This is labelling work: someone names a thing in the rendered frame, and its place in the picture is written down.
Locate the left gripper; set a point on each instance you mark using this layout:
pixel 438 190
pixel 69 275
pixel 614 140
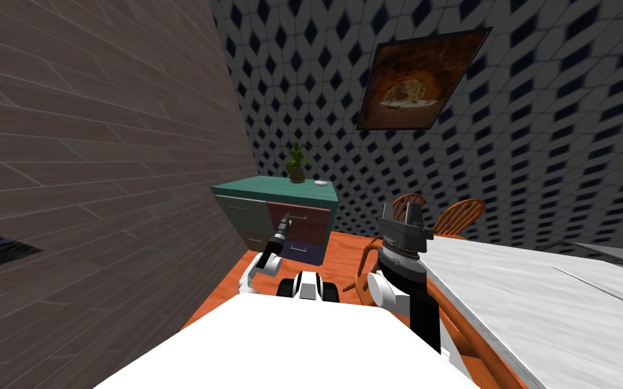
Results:
pixel 283 226

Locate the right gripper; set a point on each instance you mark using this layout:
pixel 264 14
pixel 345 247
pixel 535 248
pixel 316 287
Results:
pixel 404 236

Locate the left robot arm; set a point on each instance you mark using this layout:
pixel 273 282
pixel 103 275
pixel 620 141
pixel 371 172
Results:
pixel 268 261

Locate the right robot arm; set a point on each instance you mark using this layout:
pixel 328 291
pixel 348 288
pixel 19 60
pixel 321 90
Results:
pixel 422 308

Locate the orange wooden chair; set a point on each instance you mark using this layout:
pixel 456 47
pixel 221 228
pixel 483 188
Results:
pixel 460 216
pixel 362 266
pixel 400 205

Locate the teal cabinet with drawers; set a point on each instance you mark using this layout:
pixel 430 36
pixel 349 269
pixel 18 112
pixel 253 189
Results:
pixel 290 221

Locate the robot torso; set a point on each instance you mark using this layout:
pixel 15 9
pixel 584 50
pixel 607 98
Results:
pixel 290 346

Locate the white marble table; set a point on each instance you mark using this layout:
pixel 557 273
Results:
pixel 533 302

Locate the dark framed wall picture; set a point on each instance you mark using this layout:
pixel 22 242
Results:
pixel 417 81

